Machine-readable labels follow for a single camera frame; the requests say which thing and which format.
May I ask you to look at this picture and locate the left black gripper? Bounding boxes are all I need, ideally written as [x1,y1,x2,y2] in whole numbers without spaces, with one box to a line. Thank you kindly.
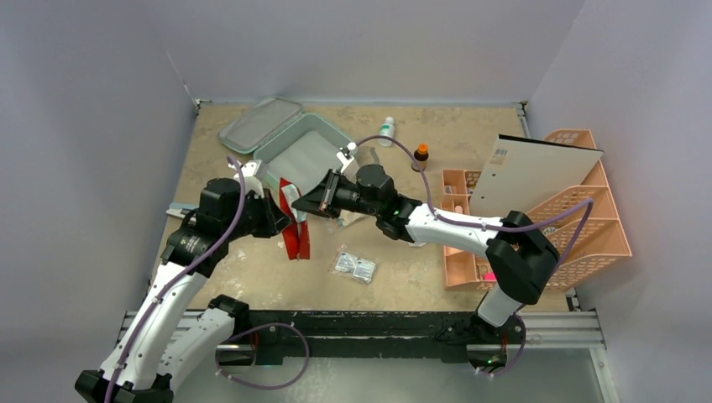
[223,187,292,242]

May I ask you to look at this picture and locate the red first aid pouch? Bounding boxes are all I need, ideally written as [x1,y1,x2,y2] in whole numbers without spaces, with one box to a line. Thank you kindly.
[278,177,311,260]

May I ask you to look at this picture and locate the light blue patterned packet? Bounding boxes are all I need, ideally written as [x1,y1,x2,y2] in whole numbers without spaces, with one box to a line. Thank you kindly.
[280,184,306,223]

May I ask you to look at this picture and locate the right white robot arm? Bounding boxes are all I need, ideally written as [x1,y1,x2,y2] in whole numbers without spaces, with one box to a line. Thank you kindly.
[291,164,560,342]

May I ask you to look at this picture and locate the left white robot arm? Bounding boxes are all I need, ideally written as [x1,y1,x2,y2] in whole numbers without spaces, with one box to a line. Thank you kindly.
[75,176,292,402]

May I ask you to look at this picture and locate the beige gauze packet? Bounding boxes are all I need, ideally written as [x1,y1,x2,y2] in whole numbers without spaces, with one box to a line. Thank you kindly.
[332,210,366,228]

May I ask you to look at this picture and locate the mint green storage case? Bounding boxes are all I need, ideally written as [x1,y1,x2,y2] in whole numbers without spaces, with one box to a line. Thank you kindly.
[217,97,353,193]

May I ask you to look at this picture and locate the clear bag alcohol wipes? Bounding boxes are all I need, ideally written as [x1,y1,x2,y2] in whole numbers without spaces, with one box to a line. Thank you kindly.
[328,244,378,285]

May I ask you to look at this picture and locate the blue white plastic bag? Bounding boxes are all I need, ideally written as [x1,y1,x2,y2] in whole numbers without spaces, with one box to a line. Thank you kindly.
[165,202,197,219]

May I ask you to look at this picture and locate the white plastic bottle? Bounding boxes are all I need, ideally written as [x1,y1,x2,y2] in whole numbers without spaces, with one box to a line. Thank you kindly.
[378,117,395,147]

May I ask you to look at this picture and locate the brown bottle orange cap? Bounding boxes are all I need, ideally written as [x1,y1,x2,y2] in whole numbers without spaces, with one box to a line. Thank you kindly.
[411,143,429,171]

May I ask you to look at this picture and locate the peach plastic organizer basket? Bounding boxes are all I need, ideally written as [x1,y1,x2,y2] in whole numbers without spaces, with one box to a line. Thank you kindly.
[439,129,634,292]

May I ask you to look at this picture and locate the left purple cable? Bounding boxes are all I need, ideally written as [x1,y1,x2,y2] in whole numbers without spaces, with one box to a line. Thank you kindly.
[102,155,311,403]

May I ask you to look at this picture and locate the purple cable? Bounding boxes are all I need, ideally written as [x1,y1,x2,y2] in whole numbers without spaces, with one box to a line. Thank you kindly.
[347,136,594,379]
[102,155,311,403]

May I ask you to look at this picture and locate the black metal base frame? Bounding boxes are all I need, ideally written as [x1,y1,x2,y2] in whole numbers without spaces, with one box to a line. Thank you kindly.
[208,295,526,371]

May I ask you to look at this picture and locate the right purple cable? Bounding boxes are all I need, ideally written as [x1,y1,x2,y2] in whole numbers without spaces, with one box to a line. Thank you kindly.
[347,136,594,379]

